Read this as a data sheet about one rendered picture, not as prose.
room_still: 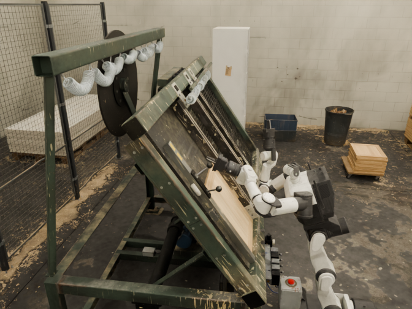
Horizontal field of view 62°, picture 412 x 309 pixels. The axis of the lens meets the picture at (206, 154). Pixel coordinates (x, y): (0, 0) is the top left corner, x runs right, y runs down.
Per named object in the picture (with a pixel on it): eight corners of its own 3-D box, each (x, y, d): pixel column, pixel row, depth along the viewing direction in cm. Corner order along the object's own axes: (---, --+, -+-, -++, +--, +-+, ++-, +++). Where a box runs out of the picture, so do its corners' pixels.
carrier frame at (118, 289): (254, 392, 235) (262, 300, 202) (63, 366, 252) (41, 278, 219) (255, 214, 435) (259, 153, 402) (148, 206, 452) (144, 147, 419)
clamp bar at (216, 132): (251, 195, 303) (275, 183, 296) (172, 81, 273) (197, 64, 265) (251, 189, 312) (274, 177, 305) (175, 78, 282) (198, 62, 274)
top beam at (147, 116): (132, 142, 172) (148, 132, 169) (119, 125, 170) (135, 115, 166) (199, 68, 373) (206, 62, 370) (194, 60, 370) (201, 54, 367)
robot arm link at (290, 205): (262, 223, 196) (292, 217, 207) (270, 207, 189) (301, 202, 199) (252, 208, 204) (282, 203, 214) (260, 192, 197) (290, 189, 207)
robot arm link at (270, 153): (270, 143, 261) (270, 158, 262) (258, 144, 256) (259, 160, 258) (279, 144, 250) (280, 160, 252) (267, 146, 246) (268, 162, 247)
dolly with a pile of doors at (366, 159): (383, 183, 510) (389, 157, 494) (346, 179, 519) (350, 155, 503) (373, 165, 566) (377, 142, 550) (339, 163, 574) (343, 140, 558)
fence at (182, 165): (249, 263, 224) (254, 261, 222) (162, 146, 199) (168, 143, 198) (249, 258, 228) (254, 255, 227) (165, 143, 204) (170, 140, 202)
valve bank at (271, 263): (283, 303, 233) (286, 275, 224) (262, 301, 235) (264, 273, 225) (279, 254, 279) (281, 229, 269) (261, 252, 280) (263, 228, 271)
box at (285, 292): (299, 314, 203) (302, 291, 195) (278, 312, 204) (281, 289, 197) (297, 299, 213) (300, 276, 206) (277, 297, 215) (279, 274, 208)
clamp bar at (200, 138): (250, 221, 266) (278, 208, 258) (159, 93, 235) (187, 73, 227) (251, 214, 275) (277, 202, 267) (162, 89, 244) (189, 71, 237)
